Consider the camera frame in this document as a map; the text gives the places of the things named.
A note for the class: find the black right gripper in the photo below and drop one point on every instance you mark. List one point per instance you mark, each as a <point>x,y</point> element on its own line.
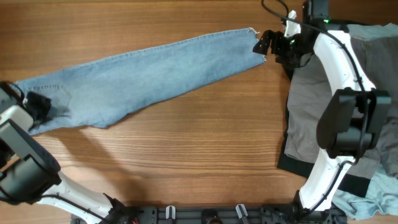
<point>267,35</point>

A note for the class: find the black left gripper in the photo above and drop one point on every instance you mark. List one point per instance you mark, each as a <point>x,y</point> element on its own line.
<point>34,99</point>

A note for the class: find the light blue denim jeans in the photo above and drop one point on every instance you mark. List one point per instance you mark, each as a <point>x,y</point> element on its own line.
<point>101,92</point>

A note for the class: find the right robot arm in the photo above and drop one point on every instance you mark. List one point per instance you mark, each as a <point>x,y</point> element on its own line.
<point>351,123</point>

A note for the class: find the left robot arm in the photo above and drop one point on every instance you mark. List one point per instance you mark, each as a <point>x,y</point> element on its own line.
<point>30,174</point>

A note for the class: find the grey shirt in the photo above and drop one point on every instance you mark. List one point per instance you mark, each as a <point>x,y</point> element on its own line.
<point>310,93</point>

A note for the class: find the black garment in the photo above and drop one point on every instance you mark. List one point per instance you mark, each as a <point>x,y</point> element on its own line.
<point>351,183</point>

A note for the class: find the light blue garment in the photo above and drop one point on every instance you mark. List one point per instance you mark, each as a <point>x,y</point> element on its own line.
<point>373,193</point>

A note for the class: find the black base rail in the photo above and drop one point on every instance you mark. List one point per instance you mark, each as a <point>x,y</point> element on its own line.
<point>217,214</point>

